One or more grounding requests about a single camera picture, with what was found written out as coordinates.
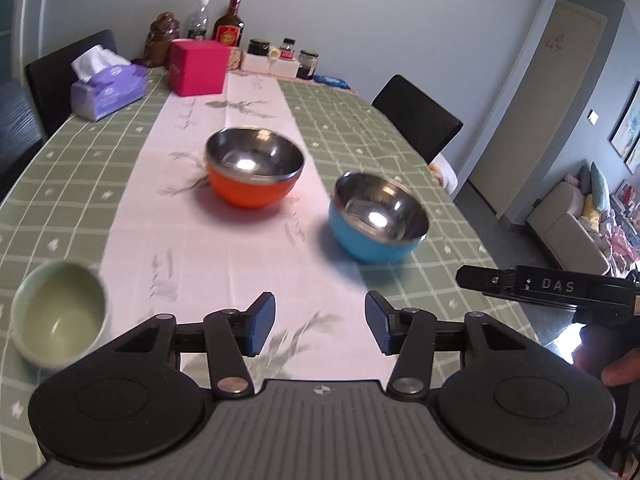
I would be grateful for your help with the dark glass jar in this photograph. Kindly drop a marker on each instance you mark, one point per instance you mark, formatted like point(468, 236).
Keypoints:
point(308, 65)

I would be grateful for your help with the small red-label bottle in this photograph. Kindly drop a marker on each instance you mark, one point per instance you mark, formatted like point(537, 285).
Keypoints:
point(287, 51)

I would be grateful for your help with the red-label liquor bottle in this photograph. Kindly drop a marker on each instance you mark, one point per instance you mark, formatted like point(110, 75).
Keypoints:
point(228, 30)

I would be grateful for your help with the light blue sofa pillow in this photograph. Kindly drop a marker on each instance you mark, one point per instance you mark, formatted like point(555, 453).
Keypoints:
point(600, 187)

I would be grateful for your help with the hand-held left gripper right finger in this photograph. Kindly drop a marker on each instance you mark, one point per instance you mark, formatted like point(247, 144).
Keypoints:
point(377, 325)

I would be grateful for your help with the blue flat packet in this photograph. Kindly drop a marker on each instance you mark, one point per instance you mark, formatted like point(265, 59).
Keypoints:
point(330, 80)

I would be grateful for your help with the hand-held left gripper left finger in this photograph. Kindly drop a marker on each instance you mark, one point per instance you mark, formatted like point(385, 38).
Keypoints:
point(260, 322)

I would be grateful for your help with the blue steel-lined bowl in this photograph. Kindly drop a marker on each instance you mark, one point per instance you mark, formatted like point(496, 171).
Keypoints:
point(360, 245)

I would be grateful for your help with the pale green ceramic bowl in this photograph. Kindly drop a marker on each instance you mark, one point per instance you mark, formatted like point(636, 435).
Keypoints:
point(55, 320)

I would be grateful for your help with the black dining chair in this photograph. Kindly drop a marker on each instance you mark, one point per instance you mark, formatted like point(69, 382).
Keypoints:
point(55, 85)
point(415, 115)
point(17, 130)

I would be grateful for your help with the beige patterned small box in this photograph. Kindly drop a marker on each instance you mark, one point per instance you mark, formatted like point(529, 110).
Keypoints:
point(235, 59)

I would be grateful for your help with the beige sofa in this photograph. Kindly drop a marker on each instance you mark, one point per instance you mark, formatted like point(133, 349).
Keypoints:
point(560, 225)

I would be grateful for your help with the framed wall picture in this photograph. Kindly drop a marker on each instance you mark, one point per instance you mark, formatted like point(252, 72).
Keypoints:
point(627, 125)

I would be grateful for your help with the orange steel-lined bowl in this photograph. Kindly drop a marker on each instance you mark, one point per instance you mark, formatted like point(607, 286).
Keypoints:
point(250, 192)

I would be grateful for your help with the beige interior door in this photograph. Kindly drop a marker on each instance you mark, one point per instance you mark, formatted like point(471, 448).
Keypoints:
point(540, 110)

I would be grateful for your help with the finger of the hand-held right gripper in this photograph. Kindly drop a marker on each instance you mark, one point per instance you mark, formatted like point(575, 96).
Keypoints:
point(487, 279)

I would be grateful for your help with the clear plastic water bottle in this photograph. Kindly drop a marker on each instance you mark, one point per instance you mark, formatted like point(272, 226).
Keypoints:
point(198, 22)

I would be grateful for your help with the pink square box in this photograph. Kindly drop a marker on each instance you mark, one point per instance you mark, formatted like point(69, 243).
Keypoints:
point(197, 67)

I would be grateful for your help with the wall light switch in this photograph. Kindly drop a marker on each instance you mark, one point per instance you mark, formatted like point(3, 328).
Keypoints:
point(593, 117)

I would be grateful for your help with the black-lid dark jar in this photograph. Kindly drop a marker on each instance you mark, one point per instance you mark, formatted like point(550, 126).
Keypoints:
point(258, 47)

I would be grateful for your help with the purple tissue box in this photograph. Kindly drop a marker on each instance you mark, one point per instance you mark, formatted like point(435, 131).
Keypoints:
point(110, 92)

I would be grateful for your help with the white condiment holder box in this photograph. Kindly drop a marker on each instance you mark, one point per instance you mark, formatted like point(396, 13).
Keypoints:
point(260, 66)

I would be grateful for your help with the white chair cushion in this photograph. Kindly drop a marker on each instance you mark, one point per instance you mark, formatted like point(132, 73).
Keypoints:
point(445, 175)

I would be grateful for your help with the white printed table runner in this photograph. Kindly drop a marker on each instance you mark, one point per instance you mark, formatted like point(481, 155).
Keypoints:
point(210, 260)

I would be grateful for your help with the small cream cup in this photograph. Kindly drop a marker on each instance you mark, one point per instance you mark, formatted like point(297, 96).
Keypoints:
point(273, 52)

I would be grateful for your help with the person's right hand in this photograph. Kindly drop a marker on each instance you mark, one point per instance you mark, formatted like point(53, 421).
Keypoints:
point(625, 367)

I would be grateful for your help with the brown bear-shaped jug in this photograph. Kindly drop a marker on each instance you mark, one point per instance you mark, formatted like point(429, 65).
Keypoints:
point(160, 45)

